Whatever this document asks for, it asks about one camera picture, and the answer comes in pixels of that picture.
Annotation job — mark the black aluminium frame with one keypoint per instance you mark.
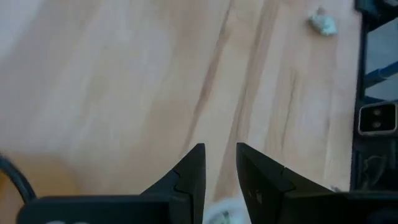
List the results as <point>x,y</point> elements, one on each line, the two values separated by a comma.
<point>361,46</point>

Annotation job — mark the blue bar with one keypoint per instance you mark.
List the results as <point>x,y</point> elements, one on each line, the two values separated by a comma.
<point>382,73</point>

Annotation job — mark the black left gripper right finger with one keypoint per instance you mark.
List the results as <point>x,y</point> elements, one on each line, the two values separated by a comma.
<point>264,186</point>

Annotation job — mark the green white sweetener packet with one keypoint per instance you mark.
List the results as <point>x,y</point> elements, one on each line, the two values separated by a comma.
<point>323,23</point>
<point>223,217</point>

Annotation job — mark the clear plastic cup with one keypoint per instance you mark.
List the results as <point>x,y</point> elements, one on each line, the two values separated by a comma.
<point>217,208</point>

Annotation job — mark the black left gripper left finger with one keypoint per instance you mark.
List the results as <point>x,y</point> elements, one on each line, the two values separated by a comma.
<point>189,183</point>

